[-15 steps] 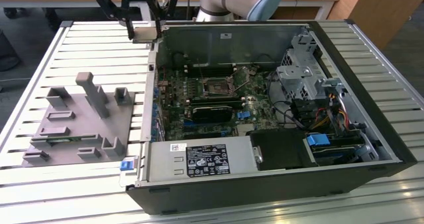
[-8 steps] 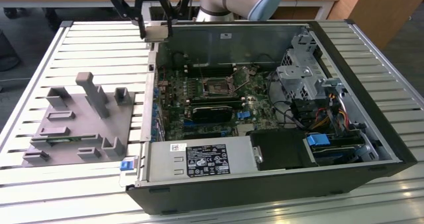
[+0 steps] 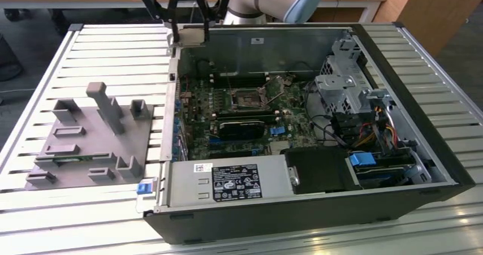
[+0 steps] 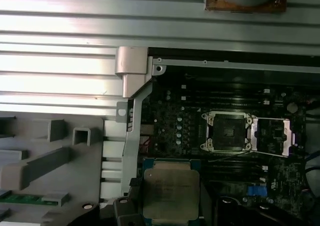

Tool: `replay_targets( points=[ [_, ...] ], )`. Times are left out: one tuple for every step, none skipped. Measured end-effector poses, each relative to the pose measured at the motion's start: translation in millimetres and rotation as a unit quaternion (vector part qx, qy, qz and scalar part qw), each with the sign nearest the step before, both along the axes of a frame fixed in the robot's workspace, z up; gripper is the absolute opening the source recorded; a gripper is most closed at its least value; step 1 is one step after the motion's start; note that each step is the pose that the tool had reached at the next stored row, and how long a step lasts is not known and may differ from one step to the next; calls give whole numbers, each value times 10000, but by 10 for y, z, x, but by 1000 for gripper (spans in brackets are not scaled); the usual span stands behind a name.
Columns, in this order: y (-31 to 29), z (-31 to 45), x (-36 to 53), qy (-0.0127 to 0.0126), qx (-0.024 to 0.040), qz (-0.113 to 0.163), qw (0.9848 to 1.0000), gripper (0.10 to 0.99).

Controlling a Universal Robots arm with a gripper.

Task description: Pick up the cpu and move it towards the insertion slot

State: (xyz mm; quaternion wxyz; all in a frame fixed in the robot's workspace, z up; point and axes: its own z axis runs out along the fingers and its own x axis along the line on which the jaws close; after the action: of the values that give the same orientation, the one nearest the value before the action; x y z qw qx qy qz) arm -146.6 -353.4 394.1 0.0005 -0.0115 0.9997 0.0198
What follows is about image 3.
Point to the silver power supply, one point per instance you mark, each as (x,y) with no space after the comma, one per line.
(189,181)

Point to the black graphics card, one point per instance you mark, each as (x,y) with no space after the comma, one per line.
(242,130)

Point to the blue disk carrier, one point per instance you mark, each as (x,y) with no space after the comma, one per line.
(362,159)

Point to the black plastic shroud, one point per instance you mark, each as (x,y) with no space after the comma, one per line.
(321,170)

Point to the silver chipset heatsink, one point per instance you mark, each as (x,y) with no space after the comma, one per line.
(281,147)

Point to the wooden cabinet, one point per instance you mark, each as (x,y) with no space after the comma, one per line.
(434,12)

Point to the black expansion slot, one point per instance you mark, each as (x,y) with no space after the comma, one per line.
(234,154)

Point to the black swivel chair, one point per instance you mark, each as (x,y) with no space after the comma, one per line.
(10,60)

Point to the black RAM slot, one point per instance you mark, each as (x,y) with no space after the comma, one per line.
(245,114)
(245,118)

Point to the thin metal locking lever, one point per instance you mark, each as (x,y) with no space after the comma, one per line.
(280,94)

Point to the green RAM stick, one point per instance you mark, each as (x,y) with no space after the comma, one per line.
(74,160)

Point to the silver CPU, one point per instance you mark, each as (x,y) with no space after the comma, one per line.
(193,37)

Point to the green motherboard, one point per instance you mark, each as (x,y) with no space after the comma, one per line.
(294,119)

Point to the silver metal drive cage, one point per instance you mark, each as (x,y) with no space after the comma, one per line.
(336,85)

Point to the blue case latch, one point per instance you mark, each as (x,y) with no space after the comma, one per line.
(145,188)

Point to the blue board connector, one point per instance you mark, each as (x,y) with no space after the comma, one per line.
(277,130)

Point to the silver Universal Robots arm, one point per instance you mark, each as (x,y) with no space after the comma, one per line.
(257,0)

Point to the grey parts rack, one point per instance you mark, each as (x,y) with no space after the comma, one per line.
(98,153)

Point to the CPU socket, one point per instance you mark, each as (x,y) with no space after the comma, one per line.
(248,101)

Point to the black open PC case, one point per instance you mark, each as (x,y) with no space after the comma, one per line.
(265,226)

